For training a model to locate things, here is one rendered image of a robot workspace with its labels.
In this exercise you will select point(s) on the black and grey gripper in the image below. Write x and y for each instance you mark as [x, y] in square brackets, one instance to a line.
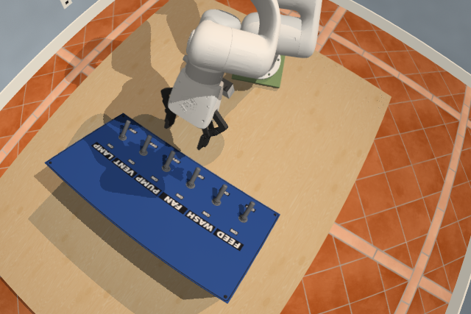
[197, 104]

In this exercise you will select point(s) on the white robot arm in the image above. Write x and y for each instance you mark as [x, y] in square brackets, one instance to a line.
[233, 49]

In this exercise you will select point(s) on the blue switch panel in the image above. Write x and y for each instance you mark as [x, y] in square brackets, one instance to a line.
[168, 206]

